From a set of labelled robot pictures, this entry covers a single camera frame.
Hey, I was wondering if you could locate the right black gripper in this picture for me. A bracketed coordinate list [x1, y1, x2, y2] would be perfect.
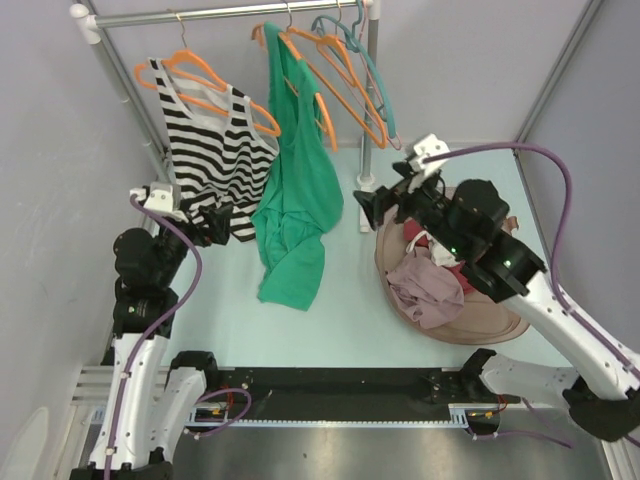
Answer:
[354, 160, 469, 257]

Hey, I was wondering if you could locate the green tank top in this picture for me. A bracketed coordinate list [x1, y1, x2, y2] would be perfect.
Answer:
[251, 22, 344, 311]

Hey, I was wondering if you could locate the orange hanger front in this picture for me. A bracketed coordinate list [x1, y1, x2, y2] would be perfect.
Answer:
[250, 23, 338, 152]

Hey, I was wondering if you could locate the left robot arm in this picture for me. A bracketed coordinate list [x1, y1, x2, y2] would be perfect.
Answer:
[70, 196, 221, 479]

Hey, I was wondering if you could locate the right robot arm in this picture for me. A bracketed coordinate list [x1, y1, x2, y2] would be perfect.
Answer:
[353, 176, 639, 442]

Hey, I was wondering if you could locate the black white striped tank top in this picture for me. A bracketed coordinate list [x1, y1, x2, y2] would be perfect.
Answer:
[148, 58, 279, 242]

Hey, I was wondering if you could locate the pink thin hanger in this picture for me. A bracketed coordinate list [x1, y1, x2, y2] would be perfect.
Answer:
[351, 1, 403, 151]

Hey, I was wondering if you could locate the orange hanger with striped top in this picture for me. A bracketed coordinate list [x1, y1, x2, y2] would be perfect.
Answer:
[132, 9, 284, 137]

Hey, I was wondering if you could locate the teal hanger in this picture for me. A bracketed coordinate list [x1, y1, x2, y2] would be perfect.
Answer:
[311, 1, 401, 149]

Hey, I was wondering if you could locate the red garment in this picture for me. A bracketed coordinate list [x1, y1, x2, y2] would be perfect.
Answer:
[403, 220, 475, 295]

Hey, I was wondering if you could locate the white garment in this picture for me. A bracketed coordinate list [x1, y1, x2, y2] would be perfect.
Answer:
[406, 230, 460, 268]

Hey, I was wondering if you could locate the pink mauve garment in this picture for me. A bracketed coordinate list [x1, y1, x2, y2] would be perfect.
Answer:
[386, 247, 464, 330]

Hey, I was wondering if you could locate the brown plastic laundry basket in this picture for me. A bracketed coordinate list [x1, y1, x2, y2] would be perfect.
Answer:
[375, 209, 529, 345]

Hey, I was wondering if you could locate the metal clothes rack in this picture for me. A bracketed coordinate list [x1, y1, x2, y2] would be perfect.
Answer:
[69, 0, 381, 234]

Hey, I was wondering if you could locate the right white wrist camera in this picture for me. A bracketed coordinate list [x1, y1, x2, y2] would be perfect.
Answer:
[393, 134, 450, 193]

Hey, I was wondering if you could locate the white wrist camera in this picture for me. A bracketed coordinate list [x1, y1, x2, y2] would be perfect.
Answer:
[130, 182, 184, 220]
[393, 134, 450, 193]

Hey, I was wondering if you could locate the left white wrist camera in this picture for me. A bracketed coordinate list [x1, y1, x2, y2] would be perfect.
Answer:
[130, 182, 184, 220]

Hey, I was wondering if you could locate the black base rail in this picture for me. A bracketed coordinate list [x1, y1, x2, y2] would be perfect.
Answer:
[188, 367, 520, 434]

